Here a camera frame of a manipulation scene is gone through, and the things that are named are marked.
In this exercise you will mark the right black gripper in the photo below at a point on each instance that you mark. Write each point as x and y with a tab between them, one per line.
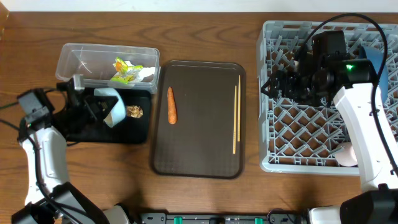
289	79

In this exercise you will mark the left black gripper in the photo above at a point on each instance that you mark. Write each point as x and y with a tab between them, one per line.
94	111

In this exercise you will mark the light blue rice bowl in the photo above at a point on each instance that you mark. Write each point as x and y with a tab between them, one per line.
118	112

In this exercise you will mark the brown food scrap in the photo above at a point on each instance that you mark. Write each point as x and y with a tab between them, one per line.
134	111

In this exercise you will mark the yellow green snack wrapper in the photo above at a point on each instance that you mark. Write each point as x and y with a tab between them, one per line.
126	72

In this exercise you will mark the pink cup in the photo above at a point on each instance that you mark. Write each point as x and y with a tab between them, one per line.
346	156

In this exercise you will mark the large blue plate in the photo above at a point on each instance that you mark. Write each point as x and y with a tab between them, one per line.
376	57

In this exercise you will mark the white tissue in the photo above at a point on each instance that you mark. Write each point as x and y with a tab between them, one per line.
144	73

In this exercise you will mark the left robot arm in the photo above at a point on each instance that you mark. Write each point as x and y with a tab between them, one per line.
43	135

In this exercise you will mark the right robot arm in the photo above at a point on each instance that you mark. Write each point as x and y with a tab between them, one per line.
352	85

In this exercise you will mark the grey dishwasher rack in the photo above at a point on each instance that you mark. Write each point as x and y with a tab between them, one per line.
301	139

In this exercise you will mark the black plastic bin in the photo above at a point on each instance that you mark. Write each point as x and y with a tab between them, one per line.
128	131

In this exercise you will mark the clear plastic bin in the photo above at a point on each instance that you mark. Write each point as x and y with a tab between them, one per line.
95	63

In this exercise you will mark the right wooden chopstick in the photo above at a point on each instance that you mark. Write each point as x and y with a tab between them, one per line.
239	109

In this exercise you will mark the wooden chopstick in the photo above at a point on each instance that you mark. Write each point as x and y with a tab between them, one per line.
239	109
235	120

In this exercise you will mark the orange carrot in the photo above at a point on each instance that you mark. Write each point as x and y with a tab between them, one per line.
172	110

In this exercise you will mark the left wooden chopstick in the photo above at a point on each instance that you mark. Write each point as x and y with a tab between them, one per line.
235	120

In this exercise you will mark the dark brown serving tray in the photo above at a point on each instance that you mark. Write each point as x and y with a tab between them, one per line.
200	143

